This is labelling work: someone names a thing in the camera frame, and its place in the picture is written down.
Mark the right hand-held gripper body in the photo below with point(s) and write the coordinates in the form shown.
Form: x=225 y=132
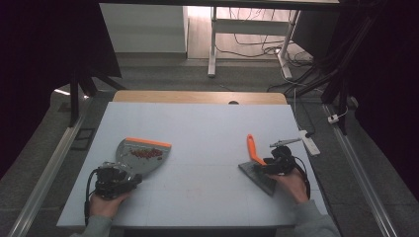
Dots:
x=283 y=161

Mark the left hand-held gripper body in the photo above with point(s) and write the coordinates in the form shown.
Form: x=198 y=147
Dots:
x=110 y=181

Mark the grey dustpan with orange edge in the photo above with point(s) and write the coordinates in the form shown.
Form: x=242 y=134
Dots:
x=154 y=164

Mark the pile of red beans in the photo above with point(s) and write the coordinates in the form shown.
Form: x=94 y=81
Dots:
x=146 y=153

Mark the person's left hand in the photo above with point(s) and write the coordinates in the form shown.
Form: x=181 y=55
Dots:
x=105 y=205

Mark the white power strip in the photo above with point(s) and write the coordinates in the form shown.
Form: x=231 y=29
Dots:
x=312 y=148

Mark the pale blue table board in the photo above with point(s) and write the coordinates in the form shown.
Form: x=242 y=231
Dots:
x=197 y=197

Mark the small white plug adapter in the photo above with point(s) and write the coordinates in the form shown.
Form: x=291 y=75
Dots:
x=333 y=118

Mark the black metal stand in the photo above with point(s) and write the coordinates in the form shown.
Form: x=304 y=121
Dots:
x=74 y=98
x=342 y=95

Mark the wooden table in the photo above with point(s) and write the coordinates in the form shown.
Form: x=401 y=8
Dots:
x=197 y=97

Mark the dark curtain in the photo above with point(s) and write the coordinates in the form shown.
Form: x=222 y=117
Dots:
x=395 y=98
x=33 y=65

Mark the white panel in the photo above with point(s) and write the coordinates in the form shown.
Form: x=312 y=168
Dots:
x=145 y=29

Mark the aluminium floor rail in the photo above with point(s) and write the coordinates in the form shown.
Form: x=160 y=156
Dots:
x=49 y=171
x=359 y=177

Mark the white desk frame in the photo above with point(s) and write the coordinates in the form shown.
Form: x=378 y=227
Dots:
x=212 y=49

